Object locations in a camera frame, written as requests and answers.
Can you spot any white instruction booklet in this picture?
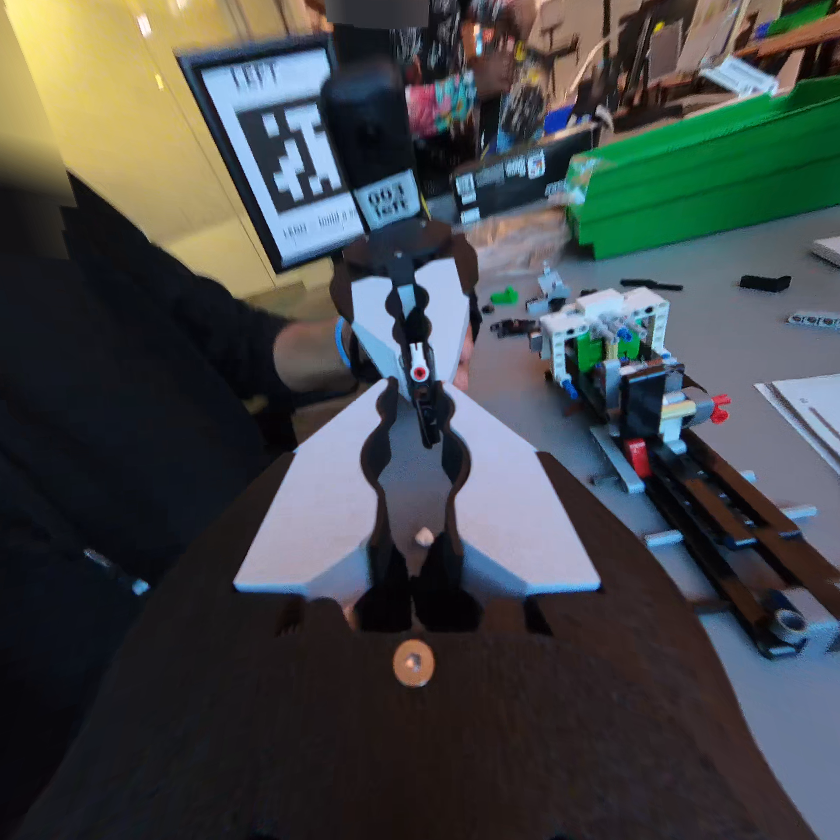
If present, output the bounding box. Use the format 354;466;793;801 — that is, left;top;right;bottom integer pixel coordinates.
755;374;840;476

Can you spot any wooden workbench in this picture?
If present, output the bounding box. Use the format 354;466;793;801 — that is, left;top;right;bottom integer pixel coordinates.
735;13;840;60

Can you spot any small black lego piece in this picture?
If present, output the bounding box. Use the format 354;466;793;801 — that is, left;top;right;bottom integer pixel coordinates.
402;338;448;450

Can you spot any black lego box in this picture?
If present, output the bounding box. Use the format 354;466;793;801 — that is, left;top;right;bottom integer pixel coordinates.
451;131;595;225

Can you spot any grey lego piece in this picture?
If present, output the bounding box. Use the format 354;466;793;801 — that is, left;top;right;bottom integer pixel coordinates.
527;262;571;315

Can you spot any partly built lego vehicle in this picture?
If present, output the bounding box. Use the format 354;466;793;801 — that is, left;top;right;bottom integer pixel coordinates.
528;287;840;660

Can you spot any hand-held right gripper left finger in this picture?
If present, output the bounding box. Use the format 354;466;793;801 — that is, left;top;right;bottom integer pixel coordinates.
233;377;414;632

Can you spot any person's left forearm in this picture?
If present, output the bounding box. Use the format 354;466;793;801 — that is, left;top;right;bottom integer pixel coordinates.
151;243;358;421

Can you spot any green plastic bin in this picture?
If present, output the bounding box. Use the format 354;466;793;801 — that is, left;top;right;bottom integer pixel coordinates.
566;79;840;260

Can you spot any person's black clothing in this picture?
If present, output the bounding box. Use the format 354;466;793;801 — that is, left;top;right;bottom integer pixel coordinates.
0;171;296;834

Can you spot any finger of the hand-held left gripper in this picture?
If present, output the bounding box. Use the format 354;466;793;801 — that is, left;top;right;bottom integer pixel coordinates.
408;258;475;387
350;276;413;383

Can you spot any crumpled clear plastic bag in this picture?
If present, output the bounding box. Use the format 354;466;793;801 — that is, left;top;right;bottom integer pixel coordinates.
469;210;572;277

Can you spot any white booklet holder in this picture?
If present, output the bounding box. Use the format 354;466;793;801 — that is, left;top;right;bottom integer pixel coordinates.
699;56;782;96

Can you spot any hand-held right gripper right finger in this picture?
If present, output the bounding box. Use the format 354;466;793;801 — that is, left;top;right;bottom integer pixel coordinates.
412;382;602;632

